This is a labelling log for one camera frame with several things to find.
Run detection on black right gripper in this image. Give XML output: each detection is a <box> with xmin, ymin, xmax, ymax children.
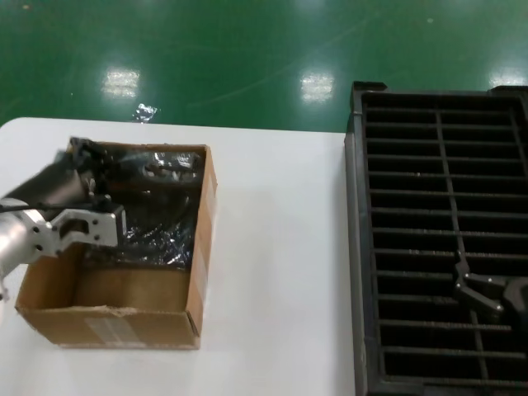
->
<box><xmin>452</xmin><ymin>250</ymin><xmax>528</xmax><ymax>332</ymax></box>

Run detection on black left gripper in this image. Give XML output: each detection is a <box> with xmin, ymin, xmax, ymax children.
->
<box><xmin>2</xmin><ymin>137</ymin><xmax>116</xmax><ymax>210</ymax></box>

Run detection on black slotted plastic container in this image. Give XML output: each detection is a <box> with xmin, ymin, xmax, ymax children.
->
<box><xmin>343</xmin><ymin>81</ymin><xmax>528</xmax><ymax>396</ymax></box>

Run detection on brown cardboard box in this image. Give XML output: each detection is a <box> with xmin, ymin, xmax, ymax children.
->
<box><xmin>15</xmin><ymin>139</ymin><xmax>219</xmax><ymax>351</ymax></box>

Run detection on crumpled foil floor scrap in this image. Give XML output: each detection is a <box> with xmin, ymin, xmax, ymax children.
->
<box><xmin>130</xmin><ymin>102</ymin><xmax>160</xmax><ymax>124</ymax></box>

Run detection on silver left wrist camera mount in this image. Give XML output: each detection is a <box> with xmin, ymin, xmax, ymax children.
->
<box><xmin>31</xmin><ymin>203</ymin><xmax>127</xmax><ymax>259</ymax></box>

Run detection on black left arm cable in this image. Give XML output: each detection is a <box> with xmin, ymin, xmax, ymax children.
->
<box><xmin>0</xmin><ymin>199</ymin><xmax>100</xmax><ymax>213</ymax></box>

